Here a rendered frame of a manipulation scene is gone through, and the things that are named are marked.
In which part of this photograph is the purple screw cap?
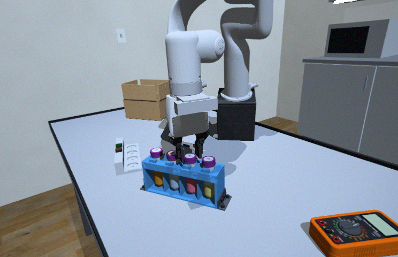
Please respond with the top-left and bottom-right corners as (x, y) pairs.
(150, 148), (163, 157)
(166, 150), (177, 161)
(202, 156), (216, 167)
(184, 153), (197, 164)

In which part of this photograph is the orange digital multimeter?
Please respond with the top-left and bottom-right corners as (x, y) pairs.
(309, 210), (398, 257)

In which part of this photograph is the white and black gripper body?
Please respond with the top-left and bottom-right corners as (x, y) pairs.
(166, 94), (209, 138)

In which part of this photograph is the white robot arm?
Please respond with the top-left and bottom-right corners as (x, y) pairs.
(165, 0), (273, 116)

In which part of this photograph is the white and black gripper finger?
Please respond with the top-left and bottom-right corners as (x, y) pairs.
(195, 121), (215, 158)
(160, 122), (185, 163)

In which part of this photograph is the blue tube rack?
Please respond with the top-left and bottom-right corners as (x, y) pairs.
(142, 153), (225, 209)

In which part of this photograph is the brown cardboard box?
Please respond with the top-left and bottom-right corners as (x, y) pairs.
(121, 79), (170, 121)

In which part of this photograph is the light grey button panel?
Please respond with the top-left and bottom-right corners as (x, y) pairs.
(159, 140), (195, 154)

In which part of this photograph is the black table edge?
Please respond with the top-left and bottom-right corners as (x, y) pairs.
(48, 107), (398, 257)

